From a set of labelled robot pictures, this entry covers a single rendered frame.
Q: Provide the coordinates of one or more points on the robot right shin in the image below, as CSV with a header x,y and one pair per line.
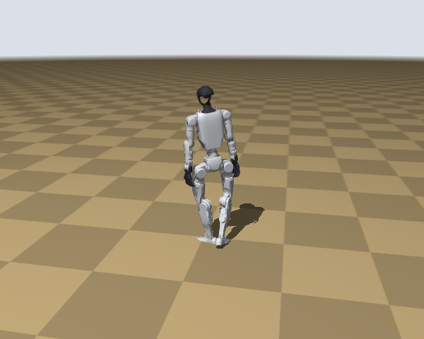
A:
x,y
224,216

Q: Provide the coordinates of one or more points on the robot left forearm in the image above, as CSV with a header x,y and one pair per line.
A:
x,y
188,155

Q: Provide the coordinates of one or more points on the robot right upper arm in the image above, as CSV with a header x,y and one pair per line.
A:
x,y
227,124

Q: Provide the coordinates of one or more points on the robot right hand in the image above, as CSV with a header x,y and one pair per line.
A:
x,y
236,167

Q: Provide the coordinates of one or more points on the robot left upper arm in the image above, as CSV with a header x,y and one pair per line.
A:
x,y
190,122

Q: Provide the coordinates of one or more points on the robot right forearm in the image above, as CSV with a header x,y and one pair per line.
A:
x,y
232,148

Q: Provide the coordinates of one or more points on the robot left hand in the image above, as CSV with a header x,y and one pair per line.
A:
x,y
188,177

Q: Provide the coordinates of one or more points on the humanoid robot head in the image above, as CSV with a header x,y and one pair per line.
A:
x,y
205,92

